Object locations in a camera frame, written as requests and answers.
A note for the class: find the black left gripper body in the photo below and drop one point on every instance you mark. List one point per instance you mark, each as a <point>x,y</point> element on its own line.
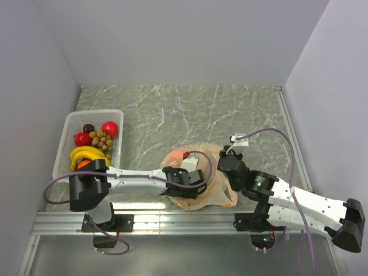
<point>190,194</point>

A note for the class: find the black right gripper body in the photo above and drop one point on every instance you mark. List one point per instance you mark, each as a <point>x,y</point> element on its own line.
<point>228,150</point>

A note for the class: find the pink peach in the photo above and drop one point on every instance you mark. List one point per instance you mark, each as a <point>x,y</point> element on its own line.
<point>175,157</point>

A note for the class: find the orange banana-print plastic bag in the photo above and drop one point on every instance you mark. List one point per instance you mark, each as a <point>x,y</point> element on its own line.
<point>218,190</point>

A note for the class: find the red apple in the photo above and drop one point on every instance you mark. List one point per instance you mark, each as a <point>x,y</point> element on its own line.
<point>82,139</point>
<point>110,128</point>

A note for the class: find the yellow banana bunch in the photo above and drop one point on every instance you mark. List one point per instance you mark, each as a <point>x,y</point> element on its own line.
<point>86,152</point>

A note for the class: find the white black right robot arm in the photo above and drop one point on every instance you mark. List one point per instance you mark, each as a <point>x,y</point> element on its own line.
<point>281,206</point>

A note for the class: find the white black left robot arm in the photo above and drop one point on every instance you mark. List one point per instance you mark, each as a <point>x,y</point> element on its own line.
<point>90,185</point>

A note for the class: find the dark red round fruit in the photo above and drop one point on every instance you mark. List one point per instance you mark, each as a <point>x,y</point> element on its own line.
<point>88,128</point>

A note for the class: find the white perforated plastic basket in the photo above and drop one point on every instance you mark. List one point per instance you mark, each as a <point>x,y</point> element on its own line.
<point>74,123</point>

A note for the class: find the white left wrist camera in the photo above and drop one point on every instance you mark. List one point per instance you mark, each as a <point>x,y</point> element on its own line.
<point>189,162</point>

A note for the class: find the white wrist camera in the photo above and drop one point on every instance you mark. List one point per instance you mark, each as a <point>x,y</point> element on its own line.
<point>238,140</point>
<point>189,162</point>

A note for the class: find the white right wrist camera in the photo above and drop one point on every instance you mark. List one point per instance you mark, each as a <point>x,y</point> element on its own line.
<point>238,140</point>

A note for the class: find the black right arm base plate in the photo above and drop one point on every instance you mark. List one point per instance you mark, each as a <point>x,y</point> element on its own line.
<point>245,222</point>

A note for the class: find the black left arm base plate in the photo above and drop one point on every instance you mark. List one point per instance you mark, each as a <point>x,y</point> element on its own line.
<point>118,223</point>

